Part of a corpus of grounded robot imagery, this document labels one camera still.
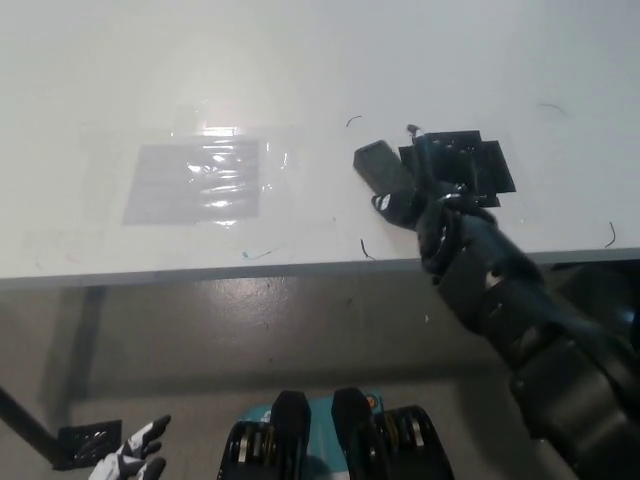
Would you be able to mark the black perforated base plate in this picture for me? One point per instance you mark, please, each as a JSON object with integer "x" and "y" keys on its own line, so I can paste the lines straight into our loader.
{"x": 90, "y": 442}

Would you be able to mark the black tape marked spot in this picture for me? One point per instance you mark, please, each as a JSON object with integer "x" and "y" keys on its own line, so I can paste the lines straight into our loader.
{"x": 497, "y": 170}

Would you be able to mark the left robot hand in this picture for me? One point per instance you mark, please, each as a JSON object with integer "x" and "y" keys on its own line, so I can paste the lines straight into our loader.
{"x": 132, "y": 457}

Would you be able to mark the dark grey whiteboard eraser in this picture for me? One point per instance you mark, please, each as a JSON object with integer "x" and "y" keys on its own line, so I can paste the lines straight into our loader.
{"x": 382, "y": 165}

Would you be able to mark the black metal bar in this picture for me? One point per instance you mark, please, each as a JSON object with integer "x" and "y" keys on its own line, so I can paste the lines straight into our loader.
{"x": 25, "y": 422}

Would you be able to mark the grey table leg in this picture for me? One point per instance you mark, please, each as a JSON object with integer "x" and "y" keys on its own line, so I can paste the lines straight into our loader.
{"x": 87, "y": 340}

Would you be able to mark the clear plastic film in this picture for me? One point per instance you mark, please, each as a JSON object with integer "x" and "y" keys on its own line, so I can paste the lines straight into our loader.
{"x": 275, "y": 160}

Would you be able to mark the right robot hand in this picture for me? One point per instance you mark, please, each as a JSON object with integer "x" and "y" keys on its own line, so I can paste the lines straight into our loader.
{"x": 442, "y": 175}

